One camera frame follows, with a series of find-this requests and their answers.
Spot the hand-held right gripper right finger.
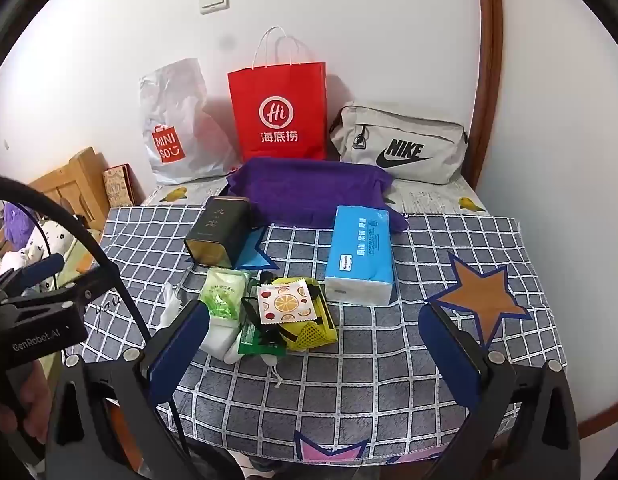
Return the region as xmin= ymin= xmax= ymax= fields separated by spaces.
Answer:
xmin=418 ymin=302 xmax=582 ymax=480

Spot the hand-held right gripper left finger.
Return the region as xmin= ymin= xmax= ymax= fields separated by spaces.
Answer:
xmin=44 ymin=299 xmax=212 ymax=480

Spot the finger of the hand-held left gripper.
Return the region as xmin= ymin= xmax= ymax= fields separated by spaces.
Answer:
xmin=0 ymin=254 xmax=66 ymax=296
xmin=42 ymin=264 xmax=122 ymax=312

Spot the white cloth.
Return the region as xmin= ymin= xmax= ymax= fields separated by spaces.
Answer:
xmin=155 ymin=282 xmax=200 ymax=333

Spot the green wet wipes pack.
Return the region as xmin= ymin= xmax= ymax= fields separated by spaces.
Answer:
xmin=198 ymin=267 xmax=252 ymax=322

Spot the fruit print packet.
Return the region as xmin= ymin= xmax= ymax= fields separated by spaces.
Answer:
xmin=256 ymin=280 xmax=317 ymax=325

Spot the yellow mesh bag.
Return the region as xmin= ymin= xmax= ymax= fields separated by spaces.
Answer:
xmin=241 ymin=280 xmax=338 ymax=352

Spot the blue tissue pack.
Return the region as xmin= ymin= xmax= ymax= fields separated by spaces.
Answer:
xmin=323 ymin=205 xmax=396 ymax=307

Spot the purple towel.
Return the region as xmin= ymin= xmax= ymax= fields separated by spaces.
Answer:
xmin=225 ymin=157 xmax=410 ymax=233

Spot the person's left hand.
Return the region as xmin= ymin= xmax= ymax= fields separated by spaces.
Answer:
xmin=0 ymin=359 xmax=56 ymax=442

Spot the white spotted plush toy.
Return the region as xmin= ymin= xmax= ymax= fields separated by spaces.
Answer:
xmin=19 ymin=217 xmax=76 ymax=261

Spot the purple plush toy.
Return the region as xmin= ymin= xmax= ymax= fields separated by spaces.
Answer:
xmin=3 ymin=202 xmax=37 ymax=251

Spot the green sachet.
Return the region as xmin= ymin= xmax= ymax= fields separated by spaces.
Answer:
xmin=237 ymin=319 xmax=286 ymax=357

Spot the grey checked blanket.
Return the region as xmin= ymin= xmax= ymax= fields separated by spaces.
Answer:
xmin=64 ymin=202 xmax=567 ymax=463

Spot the wooden headboard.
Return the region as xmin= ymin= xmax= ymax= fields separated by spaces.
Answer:
xmin=26 ymin=147 xmax=112 ymax=221

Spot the brown patterned box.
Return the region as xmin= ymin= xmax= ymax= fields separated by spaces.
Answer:
xmin=103 ymin=164 xmax=135 ymax=207

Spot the dark tea tin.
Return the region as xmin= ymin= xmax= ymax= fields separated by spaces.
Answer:
xmin=184 ymin=196 xmax=252 ymax=268

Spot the fruit print bed sheet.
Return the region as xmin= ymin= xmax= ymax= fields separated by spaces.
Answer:
xmin=142 ymin=177 xmax=490 ymax=213

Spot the white plastic shopping bag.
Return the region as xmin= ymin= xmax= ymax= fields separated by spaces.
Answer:
xmin=139 ymin=57 xmax=240 ymax=186

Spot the grey waist bag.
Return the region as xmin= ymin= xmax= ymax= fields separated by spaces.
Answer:
xmin=329 ymin=101 xmax=470 ymax=186

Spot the red paper bag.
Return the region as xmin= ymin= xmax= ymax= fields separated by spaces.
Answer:
xmin=227 ymin=27 xmax=329 ymax=163

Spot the black cable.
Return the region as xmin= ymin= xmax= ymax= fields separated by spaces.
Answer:
xmin=0 ymin=174 xmax=186 ymax=443

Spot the white drawstring pouch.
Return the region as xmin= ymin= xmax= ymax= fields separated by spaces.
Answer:
xmin=259 ymin=352 xmax=286 ymax=391

